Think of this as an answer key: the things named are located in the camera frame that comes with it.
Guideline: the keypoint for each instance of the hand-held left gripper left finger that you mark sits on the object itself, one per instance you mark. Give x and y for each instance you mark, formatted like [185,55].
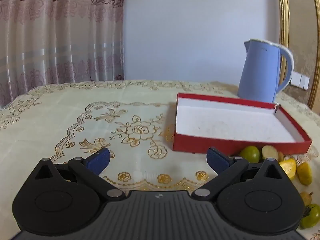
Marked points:
[98,160]

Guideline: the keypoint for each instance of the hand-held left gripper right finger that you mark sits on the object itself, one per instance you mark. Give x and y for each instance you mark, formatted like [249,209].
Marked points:
[218,160]

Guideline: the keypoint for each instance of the red cardboard box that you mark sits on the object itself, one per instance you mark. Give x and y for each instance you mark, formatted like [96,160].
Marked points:
[200,142]

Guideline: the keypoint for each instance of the round green lime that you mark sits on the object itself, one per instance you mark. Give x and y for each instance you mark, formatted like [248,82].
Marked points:
[250,153]

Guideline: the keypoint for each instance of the eggplant piece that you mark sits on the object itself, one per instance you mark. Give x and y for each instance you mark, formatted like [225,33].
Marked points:
[270,152]

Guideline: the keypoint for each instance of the brown longan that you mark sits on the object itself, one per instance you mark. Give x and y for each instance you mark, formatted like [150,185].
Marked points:
[306,198]
[281,156]

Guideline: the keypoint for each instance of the yellow pepper piece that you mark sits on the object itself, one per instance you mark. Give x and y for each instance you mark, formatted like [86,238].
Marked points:
[290,167]
[304,173]

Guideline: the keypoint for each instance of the green tomato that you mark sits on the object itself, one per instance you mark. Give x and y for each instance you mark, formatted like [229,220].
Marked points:
[312,217]

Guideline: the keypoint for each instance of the cream gold-patterned tablecloth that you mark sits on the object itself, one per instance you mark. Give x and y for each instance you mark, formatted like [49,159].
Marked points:
[62,120]

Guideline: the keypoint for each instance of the blue electric kettle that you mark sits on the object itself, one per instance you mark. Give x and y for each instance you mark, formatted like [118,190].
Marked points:
[260,75]

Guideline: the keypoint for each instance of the pink floral curtain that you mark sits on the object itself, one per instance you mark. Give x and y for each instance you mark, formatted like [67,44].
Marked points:
[62,42]

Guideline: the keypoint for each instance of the gold wall trim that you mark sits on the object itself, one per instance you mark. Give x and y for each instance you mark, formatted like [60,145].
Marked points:
[281,10]
[314,97]

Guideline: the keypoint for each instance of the white wall switch panel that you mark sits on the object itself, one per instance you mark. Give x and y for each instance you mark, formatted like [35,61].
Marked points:
[301,80]

